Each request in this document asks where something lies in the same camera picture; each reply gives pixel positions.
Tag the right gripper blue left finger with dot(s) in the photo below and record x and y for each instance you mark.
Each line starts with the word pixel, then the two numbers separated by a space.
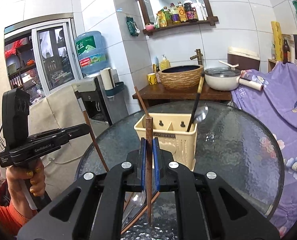
pixel 143 162

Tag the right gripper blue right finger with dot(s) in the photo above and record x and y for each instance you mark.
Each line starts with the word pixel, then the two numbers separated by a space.
pixel 156 153

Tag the brown wooden chopstick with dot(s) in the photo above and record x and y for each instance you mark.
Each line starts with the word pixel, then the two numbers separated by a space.
pixel 149 158
pixel 99 153

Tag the steel spoon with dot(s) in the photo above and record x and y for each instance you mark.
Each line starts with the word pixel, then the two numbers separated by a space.
pixel 201 113
pixel 137 200

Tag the orange sleeve forearm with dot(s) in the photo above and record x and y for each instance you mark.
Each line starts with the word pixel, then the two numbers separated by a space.
pixel 10 222

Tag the left hand yellow nails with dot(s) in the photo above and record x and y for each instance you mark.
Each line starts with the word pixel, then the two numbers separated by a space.
pixel 15 175

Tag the cream plastic utensil holder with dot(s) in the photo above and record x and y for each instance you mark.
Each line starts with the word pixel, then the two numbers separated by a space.
pixel 171 131

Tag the brown chopstick in holder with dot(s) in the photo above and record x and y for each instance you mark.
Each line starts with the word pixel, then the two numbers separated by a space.
pixel 141 102

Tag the dark wooden side table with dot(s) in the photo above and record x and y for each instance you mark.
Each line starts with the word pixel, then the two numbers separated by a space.
pixel 157 94

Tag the beige cloth cover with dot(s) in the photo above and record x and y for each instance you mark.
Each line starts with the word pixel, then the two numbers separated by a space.
pixel 61 115

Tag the steel spoon in holder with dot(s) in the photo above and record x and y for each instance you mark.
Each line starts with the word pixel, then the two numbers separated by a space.
pixel 201 113

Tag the water dispenser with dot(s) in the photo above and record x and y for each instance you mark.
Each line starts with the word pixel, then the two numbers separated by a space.
pixel 102 111

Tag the paper cup stack holder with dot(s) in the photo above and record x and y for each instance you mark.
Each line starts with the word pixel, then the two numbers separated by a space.
pixel 111 87

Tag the yellow cup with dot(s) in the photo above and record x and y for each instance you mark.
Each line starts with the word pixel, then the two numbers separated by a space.
pixel 152 78

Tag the woven brown basin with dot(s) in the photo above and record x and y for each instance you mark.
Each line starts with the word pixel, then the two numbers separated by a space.
pixel 181 77

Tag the yellow soap bottle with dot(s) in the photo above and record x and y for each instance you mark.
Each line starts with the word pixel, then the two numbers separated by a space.
pixel 165 63

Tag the round glass table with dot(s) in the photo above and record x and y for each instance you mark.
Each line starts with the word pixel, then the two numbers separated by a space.
pixel 231 143

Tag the sliding glass window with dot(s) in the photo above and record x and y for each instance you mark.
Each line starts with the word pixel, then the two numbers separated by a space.
pixel 40 55

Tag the white pot with lid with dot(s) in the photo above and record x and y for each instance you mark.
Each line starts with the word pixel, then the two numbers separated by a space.
pixel 228 79

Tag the bamboo style faucet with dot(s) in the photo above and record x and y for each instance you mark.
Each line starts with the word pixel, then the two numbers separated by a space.
pixel 198 56

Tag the blue water jug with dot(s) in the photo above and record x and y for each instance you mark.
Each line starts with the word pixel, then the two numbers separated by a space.
pixel 90 52

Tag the green hanging packet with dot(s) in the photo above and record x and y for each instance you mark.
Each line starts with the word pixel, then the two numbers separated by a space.
pixel 132 27

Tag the brown white rice cooker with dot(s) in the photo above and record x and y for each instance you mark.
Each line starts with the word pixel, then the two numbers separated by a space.
pixel 246 59

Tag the purple floral cloth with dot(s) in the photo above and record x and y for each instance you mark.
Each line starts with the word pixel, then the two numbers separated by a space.
pixel 276 107

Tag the wooden framed mirror shelf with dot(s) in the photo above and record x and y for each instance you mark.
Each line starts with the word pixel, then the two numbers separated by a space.
pixel 159 15

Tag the brown glass bottle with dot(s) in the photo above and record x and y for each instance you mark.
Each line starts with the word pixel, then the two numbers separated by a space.
pixel 286 51

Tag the yellow roll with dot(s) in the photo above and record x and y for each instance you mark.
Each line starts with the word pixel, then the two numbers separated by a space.
pixel 278 40

